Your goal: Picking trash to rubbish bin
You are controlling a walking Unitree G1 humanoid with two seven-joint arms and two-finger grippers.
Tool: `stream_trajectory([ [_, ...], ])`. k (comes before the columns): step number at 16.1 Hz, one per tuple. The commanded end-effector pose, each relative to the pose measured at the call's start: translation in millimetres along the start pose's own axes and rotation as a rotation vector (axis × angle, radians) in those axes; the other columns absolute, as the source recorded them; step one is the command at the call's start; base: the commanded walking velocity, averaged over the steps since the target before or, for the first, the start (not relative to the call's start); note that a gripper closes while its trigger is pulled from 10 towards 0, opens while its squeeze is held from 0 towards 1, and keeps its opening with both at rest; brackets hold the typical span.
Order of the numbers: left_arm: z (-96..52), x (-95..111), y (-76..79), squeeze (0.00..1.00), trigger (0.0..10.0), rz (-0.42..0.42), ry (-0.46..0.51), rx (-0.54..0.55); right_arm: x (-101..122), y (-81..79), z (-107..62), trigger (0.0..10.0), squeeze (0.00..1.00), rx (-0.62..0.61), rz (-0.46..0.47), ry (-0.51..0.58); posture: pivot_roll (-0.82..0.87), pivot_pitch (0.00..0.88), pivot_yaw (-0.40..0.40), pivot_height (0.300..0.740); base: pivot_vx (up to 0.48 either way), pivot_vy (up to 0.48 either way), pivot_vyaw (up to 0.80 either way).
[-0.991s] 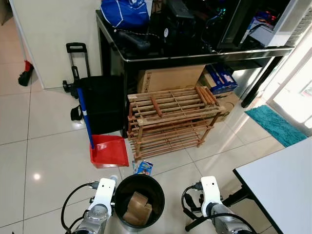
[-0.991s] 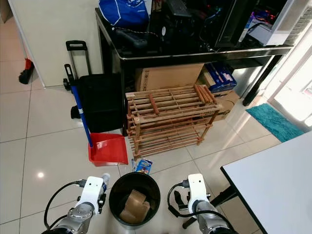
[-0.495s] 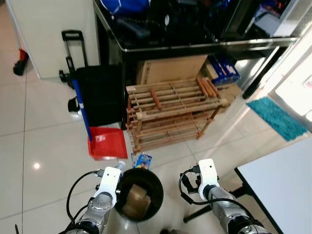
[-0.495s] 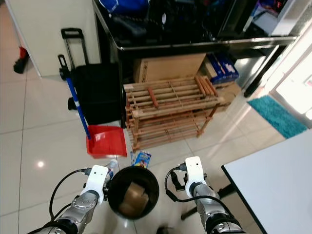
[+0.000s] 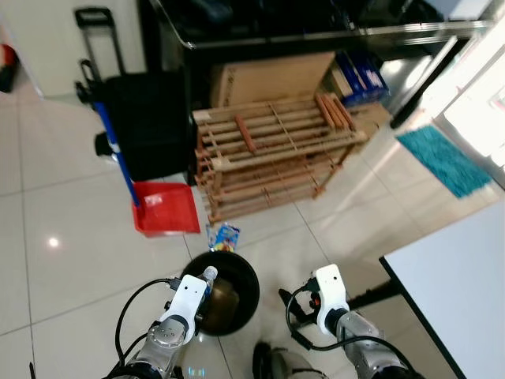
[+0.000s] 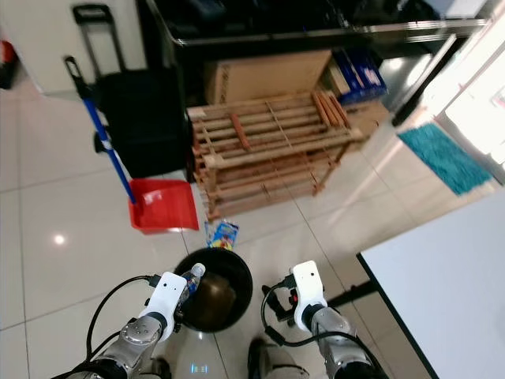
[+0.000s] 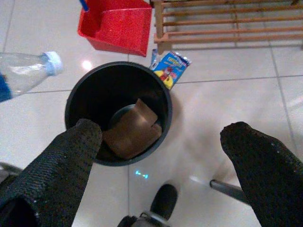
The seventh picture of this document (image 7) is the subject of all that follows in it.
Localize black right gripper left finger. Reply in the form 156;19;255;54
0;119;103;227

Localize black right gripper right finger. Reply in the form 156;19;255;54
220;121;303;227

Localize clear plastic bottle white cap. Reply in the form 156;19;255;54
0;51;64;104

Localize black round rubbish bin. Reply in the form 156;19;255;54
64;61;173;167

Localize grey metal tube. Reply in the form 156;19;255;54
0;162;23;177

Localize brown cardboard piece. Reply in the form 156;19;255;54
101;98;163;160

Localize grey robot lower leg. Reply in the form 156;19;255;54
117;211;170;227

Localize blue yellow snack packet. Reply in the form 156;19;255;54
149;49;192;91

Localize red plastic dustpan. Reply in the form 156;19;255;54
77;0;153;58

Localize wooden slatted rack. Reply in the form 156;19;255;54
151;0;303;55

